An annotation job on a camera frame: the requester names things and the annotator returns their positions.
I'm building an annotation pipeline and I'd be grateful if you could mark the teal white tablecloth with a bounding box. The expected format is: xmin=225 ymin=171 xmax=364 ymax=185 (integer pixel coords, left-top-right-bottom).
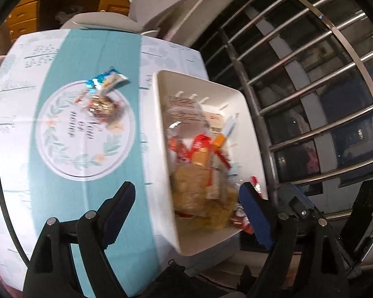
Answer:
xmin=0 ymin=28 xmax=206 ymax=298

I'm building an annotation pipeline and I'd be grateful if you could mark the black cable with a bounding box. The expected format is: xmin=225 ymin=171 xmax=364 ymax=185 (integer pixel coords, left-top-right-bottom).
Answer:
xmin=0 ymin=134 xmax=30 ymax=267

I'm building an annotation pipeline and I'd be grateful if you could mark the large clear noodle snack bag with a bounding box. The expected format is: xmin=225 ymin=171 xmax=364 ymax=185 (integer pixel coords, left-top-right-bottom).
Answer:
xmin=170 ymin=163 xmax=238 ymax=230

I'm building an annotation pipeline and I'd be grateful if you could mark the grey orange oat bar packet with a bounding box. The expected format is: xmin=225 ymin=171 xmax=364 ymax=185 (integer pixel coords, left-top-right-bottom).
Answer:
xmin=212 ymin=113 xmax=239 ymax=159

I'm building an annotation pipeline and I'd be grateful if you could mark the blue snack packet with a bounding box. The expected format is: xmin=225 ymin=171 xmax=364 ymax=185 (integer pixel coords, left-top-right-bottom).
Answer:
xmin=85 ymin=69 xmax=129 ymax=95

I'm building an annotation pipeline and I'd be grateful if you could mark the metal window grille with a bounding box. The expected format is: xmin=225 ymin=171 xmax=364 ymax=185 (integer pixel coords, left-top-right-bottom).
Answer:
xmin=193 ymin=0 xmax=373 ymax=219

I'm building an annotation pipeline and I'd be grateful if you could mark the red white cracker packet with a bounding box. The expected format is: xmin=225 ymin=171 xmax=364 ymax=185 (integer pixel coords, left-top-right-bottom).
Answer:
xmin=168 ymin=134 xmax=230 ymax=169

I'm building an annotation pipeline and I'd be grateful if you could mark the white office chair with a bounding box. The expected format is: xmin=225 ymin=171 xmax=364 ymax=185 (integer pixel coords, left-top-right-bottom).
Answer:
xmin=60 ymin=0 xmax=262 ymax=38

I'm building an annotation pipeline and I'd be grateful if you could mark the white plastic storage bin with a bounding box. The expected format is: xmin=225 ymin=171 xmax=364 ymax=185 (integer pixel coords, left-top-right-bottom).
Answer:
xmin=150 ymin=70 xmax=267 ymax=256

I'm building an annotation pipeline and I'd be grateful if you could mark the wooden desk with drawers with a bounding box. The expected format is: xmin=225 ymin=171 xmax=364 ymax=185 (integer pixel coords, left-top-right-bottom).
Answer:
xmin=4 ymin=0 xmax=130 ymax=43

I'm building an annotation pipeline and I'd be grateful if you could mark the small nut snack packet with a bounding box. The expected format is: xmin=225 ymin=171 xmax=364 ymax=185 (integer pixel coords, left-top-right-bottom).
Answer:
xmin=74 ymin=92 xmax=123 ymax=124

